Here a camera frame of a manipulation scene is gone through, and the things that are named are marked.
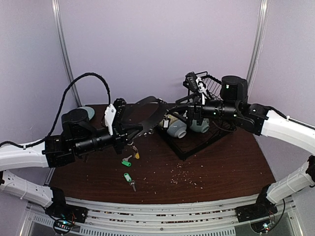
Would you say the yellow tagged key bunch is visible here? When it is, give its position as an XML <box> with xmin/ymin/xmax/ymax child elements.
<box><xmin>128</xmin><ymin>142</ymin><xmax>140</xmax><ymax>159</ymax></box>

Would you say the black key holder strap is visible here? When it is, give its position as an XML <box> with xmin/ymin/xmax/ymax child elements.
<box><xmin>120</xmin><ymin>95</ymin><xmax>168</xmax><ymax>136</ymax></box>

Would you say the green tagged key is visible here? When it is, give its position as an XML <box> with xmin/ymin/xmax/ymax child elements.
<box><xmin>121</xmin><ymin>155</ymin><xmax>133</xmax><ymax>167</ymax></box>
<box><xmin>124</xmin><ymin>173</ymin><xmax>136</xmax><ymax>192</ymax></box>

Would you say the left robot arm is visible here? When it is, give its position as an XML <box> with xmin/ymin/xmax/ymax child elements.
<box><xmin>0</xmin><ymin>105</ymin><xmax>148</xmax><ymax>218</ymax></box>

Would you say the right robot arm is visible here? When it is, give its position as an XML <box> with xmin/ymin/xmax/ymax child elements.
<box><xmin>168</xmin><ymin>72</ymin><xmax>315</xmax><ymax>217</ymax></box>

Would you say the pale green bowl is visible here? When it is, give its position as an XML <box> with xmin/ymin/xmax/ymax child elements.
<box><xmin>189</xmin><ymin>118</ymin><xmax>210</xmax><ymax>133</ymax></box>

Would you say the yellow dotted bowl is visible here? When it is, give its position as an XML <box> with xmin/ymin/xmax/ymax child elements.
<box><xmin>158</xmin><ymin>115</ymin><xmax>185</xmax><ymax>129</ymax></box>

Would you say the grey striped bowl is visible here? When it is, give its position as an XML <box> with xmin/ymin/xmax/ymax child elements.
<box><xmin>167</xmin><ymin>120</ymin><xmax>187</xmax><ymax>139</ymax></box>

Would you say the pale green plate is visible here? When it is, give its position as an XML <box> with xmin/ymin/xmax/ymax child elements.
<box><xmin>79</xmin><ymin>106</ymin><xmax>95</xmax><ymax>120</ymax></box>

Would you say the black wire dish rack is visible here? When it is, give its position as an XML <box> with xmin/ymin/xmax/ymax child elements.
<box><xmin>156</xmin><ymin>71</ymin><xmax>236</xmax><ymax>161</ymax></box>

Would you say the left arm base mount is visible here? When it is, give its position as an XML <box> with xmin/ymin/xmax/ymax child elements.
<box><xmin>44</xmin><ymin>187</ymin><xmax>88</xmax><ymax>234</ymax></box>

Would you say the aluminium rail frame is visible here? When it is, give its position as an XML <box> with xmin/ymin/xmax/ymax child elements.
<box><xmin>22</xmin><ymin>194</ymin><xmax>302</xmax><ymax>236</ymax></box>

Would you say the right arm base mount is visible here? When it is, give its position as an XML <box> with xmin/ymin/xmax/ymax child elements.
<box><xmin>235</xmin><ymin>184</ymin><xmax>278</xmax><ymax>223</ymax></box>

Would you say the black braided cable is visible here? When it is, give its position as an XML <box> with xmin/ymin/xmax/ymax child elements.
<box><xmin>0</xmin><ymin>72</ymin><xmax>111</xmax><ymax>148</ymax></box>

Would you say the right corner metal post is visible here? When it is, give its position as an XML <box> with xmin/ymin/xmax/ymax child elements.
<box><xmin>247</xmin><ymin>0</ymin><xmax>269</xmax><ymax>77</ymax></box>

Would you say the corner metal post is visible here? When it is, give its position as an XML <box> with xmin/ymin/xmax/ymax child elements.
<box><xmin>247</xmin><ymin>0</ymin><xmax>269</xmax><ymax>77</ymax></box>
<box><xmin>51</xmin><ymin>0</ymin><xmax>82</xmax><ymax>106</ymax></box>

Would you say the left corner metal post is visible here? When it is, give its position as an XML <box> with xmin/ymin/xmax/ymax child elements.
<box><xmin>51</xmin><ymin>0</ymin><xmax>82</xmax><ymax>106</ymax></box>

